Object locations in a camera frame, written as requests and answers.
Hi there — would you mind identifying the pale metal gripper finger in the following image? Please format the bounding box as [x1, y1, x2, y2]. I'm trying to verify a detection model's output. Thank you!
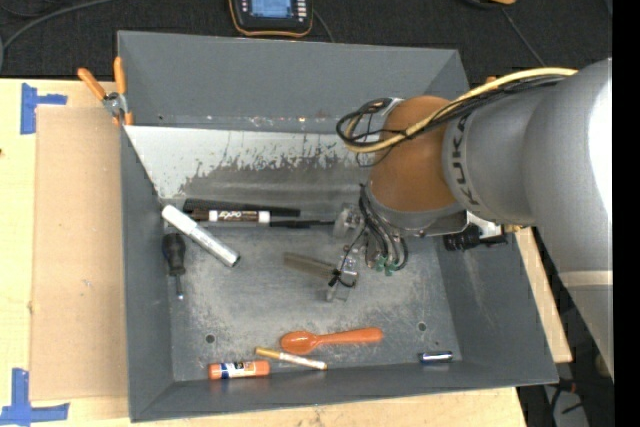
[282, 251, 343, 277]
[325, 280, 354, 304]

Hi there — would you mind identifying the grey metal bin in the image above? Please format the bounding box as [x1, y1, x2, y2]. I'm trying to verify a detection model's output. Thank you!
[115, 30, 561, 423]

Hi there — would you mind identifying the orange plastic spoon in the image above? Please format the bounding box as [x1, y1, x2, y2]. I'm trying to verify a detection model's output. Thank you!
[279, 326, 385, 357]

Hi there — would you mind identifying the black marker with white label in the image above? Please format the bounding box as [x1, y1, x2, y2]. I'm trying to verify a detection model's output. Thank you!
[188, 208, 335, 230]

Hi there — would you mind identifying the plain black marker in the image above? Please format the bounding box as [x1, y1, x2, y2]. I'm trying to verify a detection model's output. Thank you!
[181, 198, 302, 218]

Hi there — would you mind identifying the white and silver marker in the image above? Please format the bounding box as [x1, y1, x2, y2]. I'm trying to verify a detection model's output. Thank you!
[160, 203, 243, 270]

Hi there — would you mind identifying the orange glue stick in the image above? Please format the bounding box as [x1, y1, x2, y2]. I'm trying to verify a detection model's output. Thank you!
[207, 359, 272, 382]

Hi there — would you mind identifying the brown cardboard board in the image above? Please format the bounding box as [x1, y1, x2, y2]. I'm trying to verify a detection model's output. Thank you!
[28, 104, 132, 403]

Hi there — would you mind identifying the black cylinder on white bracket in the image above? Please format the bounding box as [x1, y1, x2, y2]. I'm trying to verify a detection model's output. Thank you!
[443, 209, 512, 253]

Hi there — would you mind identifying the black handled screwdriver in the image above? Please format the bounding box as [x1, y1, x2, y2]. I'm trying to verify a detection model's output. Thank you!
[160, 232, 188, 302]

